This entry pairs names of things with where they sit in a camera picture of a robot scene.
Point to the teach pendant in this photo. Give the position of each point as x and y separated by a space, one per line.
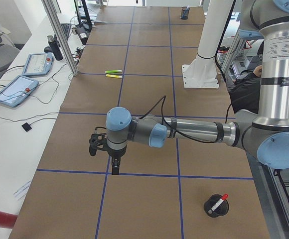
38 64
15 92

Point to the green highlighter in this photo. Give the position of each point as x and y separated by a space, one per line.
113 71

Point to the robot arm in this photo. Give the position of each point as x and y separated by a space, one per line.
266 137

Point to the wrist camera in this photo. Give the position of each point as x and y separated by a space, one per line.
98 141

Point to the white paper label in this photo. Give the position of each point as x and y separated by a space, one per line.
22 191

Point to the black solid cup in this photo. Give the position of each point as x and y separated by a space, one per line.
220 211

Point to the white pedestal column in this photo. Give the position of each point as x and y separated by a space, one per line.
202 73

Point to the small black sensor box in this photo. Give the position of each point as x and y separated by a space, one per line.
26 126

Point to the far teach pendant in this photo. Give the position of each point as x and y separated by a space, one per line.
38 64

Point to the red white marker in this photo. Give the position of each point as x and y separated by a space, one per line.
218 203

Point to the aluminium frame post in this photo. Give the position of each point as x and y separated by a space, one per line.
55 23

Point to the near teach pendant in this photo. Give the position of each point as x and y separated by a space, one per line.
15 92

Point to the black keyboard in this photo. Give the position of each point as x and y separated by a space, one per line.
66 28

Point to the blue marker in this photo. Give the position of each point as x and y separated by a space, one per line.
186 11

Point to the yellow highlighter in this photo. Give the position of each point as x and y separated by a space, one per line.
114 76

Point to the black mesh cup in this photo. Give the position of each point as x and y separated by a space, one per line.
184 12

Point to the black water bottle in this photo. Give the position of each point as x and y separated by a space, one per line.
54 47

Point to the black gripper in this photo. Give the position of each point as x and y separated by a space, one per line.
116 154

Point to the person in black hoodie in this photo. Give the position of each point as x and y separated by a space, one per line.
245 92

